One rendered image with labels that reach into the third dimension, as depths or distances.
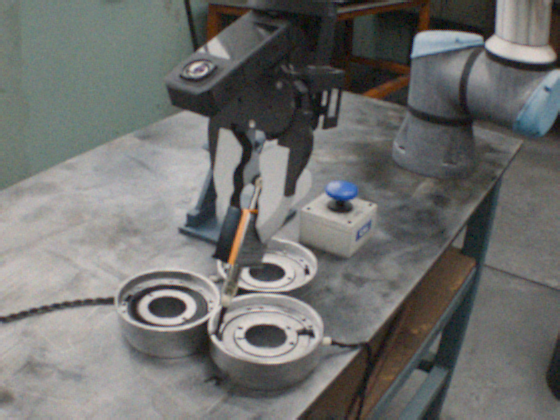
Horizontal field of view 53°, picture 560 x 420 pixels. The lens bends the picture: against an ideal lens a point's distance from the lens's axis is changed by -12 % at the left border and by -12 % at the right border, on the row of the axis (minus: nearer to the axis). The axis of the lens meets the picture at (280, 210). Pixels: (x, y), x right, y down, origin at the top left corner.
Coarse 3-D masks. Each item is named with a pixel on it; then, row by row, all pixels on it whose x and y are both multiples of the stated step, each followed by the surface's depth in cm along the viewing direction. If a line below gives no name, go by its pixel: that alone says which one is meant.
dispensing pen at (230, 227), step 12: (252, 180) 55; (252, 204) 55; (228, 216) 54; (240, 216) 53; (228, 228) 54; (228, 240) 54; (216, 252) 54; (228, 252) 54; (228, 276) 55; (240, 276) 55; (228, 288) 55; (228, 300) 55; (216, 336) 56
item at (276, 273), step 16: (272, 240) 71; (288, 256) 70; (304, 256) 70; (224, 272) 65; (256, 272) 69; (272, 272) 70; (288, 272) 67; (240, 288) 63; (256, 288) 62; (272, 288) 65; (288, 288) 63; (304, 288) 64
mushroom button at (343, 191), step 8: (328, 184) 77; (336, 184) 77; (344, 184) 77; (352, 184) 77; (328, 192) 76; (336, 192) 75; (344, 192) 75; (352, 192) 76; (336, 200) 77; (344, 200) 75
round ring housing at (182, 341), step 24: (120, 288) 61; (192, 288) 64; (216, 288) 62; (120, 312) 57; (144, 312) 59; (168, 312) 63; (192, 312) 60; (144, 336) 56; (168, 336) 56; (192, 336) 57
